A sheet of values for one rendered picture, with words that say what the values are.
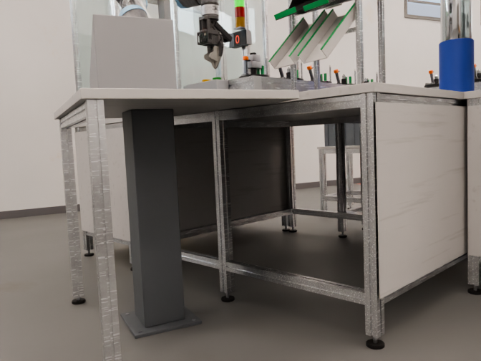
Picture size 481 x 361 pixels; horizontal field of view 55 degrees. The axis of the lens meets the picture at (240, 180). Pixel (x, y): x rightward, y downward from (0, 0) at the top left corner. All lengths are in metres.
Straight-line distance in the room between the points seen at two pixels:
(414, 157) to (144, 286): 1.09
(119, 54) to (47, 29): 3.86
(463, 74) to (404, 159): 0.89
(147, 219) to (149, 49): 0.62
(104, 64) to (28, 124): 3.74
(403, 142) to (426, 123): 0.20
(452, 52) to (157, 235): 1.61
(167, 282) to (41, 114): 3.84
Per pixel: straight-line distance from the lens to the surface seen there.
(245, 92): 1.49
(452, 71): 2.47
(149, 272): 1.81
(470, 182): 2.17
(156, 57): 1.78
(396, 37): 7.79
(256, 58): 2.18
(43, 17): 5.61
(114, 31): 1.76
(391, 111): 1.61
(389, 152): 1.58
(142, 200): 1.76
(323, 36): 1.98
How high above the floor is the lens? 0.70
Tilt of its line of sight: 5 degrees down
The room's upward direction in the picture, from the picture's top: 3 degrees counter-clockwise
